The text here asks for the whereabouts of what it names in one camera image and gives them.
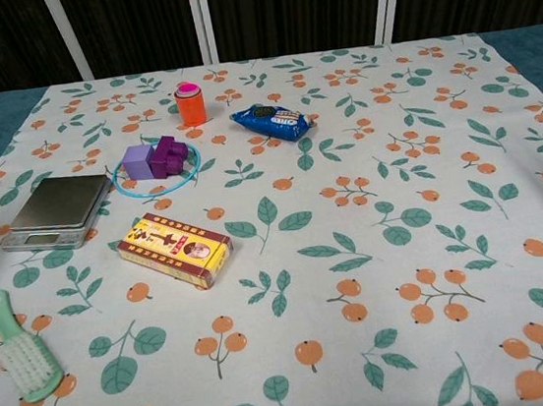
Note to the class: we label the green scrub brush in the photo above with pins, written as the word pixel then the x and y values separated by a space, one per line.
pixel 29 371

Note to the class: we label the light purple cube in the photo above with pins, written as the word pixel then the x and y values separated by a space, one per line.
pixel 137 165

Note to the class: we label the dark purple building block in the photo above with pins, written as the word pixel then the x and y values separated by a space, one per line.
pixel 167 159

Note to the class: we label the blue cookie packet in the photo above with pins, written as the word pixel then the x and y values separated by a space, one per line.
pixel 271 123

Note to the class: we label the red yellow printed box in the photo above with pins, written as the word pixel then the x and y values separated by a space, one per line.
pixel 173 247

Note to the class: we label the orange can with pink lid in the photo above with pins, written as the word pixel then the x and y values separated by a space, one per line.
pixel 190 109

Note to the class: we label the white floral tablecloth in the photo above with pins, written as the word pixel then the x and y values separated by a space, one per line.
pixel 309 267

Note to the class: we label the silver digital kitchen scale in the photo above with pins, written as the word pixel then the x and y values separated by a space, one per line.
pixel 58 202

